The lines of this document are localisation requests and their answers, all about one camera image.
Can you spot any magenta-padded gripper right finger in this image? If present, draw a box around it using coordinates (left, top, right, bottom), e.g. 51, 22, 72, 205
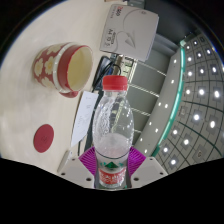
128, 146, 169, 189

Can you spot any flat round red coaster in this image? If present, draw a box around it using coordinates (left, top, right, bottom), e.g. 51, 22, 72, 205
32, 123, 55, 154

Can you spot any white remote control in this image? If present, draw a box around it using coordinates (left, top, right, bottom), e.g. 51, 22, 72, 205
56, 149, 72, 173

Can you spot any white cardboard box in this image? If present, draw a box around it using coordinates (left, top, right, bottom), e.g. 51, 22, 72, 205
99, 2, 160, 63

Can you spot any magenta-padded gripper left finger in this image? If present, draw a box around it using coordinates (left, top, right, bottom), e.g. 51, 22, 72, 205
61, 146, 98, 189

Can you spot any black bag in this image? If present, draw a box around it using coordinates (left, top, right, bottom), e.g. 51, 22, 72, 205
91, 55, 123, 93

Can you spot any red flowered ceramic mug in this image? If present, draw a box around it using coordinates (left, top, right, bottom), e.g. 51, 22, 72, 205
32, 42, 94, 99

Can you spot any clear red-capped water bottle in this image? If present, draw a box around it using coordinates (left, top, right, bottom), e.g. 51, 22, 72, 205
91, 75, 135, 190

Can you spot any group of ceiling lights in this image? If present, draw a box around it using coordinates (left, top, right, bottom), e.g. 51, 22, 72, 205
143, 36, 224, 168

